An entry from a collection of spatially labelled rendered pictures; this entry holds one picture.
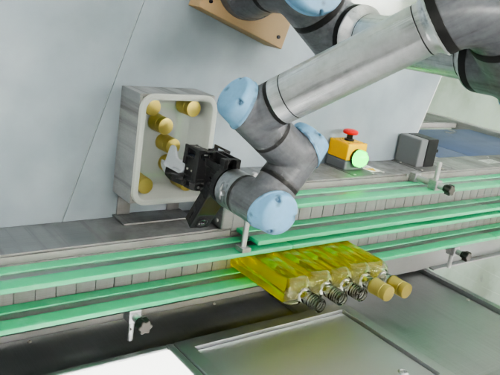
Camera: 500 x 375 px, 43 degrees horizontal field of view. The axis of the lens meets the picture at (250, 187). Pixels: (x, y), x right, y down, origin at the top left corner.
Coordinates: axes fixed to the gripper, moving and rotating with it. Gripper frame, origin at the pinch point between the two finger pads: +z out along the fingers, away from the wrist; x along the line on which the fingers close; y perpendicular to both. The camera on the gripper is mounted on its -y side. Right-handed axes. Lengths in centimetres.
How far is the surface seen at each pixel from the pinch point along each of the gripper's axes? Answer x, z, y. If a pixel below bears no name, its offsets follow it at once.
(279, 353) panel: -13.0, -28.7, -30.2
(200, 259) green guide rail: 0.8, -16.0, -14.0
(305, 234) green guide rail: -26.3, -15.6, -10.9
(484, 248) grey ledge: -117, -7, -26
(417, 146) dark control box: -76, -2, 6
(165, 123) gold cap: 3.9, -0.8, 9.2
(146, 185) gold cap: 6.2, -0.9, -3.9
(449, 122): -175, 57, 2
